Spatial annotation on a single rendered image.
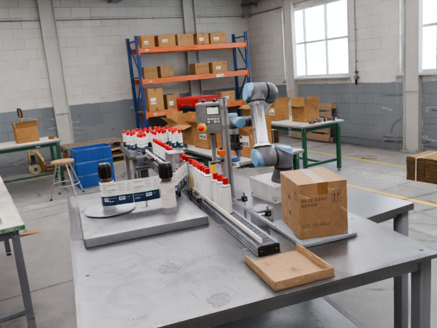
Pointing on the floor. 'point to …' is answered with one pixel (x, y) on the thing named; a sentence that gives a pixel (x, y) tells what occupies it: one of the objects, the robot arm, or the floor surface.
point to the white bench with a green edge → (12, 231)
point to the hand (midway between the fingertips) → (234, 160)
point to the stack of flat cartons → (423, 167)
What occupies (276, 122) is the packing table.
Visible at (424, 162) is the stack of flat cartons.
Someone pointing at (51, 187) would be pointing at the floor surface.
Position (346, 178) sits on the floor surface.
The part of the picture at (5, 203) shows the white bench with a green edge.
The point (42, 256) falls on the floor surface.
